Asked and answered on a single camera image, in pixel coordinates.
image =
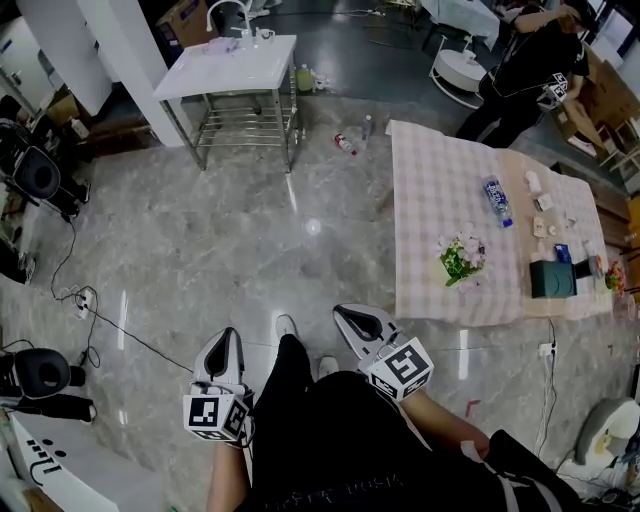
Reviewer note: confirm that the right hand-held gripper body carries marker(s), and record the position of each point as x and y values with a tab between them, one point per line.
402	370

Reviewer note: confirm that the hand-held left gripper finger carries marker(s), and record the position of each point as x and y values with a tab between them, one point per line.
238	357
201	362

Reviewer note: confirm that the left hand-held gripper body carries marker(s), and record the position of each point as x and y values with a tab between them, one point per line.
201	417

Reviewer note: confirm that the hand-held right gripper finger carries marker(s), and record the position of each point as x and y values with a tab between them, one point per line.
382	320
350	337

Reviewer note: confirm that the translucent cup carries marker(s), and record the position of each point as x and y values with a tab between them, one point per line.
265	36

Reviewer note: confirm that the person's right forearm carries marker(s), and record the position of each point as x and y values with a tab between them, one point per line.
440	425

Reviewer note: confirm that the person's left forearm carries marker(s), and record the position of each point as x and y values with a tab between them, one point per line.
227	475

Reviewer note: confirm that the person's right white shoe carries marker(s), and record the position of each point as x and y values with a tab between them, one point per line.
327	366

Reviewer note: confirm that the person's white shoe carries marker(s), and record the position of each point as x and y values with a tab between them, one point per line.
327	366
286	326

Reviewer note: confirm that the person's left white shoe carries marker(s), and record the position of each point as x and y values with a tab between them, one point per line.
286	326

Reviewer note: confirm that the person's black clothing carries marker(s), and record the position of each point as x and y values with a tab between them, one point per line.
340	440

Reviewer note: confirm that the pink flower bunch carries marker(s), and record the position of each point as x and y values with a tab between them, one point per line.
462	255

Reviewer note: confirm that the checkered tablecloth table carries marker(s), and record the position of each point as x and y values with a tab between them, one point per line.
440	210

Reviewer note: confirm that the small white power strip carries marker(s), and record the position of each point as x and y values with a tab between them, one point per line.
547	349

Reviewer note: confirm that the blue label water bottle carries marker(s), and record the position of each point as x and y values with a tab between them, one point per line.
496	197

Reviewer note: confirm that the dark green box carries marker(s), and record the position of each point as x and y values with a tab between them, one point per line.
552	280

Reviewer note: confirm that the red label bottle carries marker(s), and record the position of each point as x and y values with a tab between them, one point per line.
346	144

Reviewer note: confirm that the clear plastic bottle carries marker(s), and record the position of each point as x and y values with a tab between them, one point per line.
368	129

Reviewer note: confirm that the small blue box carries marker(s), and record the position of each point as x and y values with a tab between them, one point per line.
562	252

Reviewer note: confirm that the grey white cushion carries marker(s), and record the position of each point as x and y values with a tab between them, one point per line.
600	430

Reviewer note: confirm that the metal sink stand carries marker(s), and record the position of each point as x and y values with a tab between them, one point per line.
240	127

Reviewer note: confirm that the red flower bunch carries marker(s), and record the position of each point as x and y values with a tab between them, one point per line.
615	275

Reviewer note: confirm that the small grey white kettle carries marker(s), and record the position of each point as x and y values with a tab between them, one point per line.
320	81

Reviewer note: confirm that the yellow-green plastic bottle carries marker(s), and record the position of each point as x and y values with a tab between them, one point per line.
304	80

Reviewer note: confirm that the round white side table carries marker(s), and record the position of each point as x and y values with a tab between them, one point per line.
457	72

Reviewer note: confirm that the open cardboard box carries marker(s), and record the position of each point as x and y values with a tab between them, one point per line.
575	125

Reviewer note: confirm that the small white pot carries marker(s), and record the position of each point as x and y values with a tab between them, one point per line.
470	56

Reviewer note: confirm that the white sink basin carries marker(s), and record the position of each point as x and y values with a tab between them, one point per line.
235	67

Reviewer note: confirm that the table with white cloth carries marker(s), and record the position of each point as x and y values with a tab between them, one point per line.
460	20

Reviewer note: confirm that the plain cardboard box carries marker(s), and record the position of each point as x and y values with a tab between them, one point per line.
615	85

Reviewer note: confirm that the printed cardboard box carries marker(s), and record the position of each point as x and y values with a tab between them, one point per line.
187	25

